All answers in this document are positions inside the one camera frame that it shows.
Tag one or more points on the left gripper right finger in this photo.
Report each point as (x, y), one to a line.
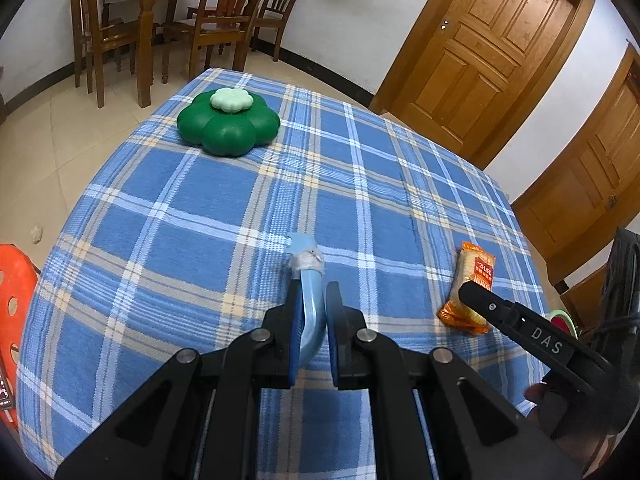
(433, 416)

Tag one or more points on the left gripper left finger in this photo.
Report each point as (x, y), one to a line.
(197, 416)

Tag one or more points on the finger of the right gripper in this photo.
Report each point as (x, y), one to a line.
(498, 312)

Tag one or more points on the orange snack packet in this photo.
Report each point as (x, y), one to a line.
(475, 269)

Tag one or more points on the light blue plastic tube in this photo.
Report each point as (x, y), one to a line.
(307, 265)

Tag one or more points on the red green trash bin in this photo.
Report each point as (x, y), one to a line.
(562, 320)

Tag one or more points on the person's right hand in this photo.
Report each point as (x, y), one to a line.
(577, 425)

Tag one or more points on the low wooden cabinet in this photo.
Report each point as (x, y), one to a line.
(583, 301)

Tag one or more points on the right wooden door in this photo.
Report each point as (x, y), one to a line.
(573, 209)

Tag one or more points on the wooden door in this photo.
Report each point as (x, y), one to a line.
(471, 71)
(573, 209)

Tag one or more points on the blue plaid tablecloth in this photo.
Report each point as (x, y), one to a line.
(170, 248)

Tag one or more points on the red plastic stool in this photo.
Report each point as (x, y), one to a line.
(19, 277)

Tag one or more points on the left wooden door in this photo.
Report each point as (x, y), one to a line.
(471, 71)

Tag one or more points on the green flower-shaped container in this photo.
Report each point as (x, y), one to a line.
(228, 122)

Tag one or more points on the wooden chair far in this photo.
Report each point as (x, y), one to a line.
(273, 14)

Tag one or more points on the wooden chair front left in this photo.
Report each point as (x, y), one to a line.
(92, 38)

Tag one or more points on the wooden chair near table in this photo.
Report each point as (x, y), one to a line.
(215, 23)

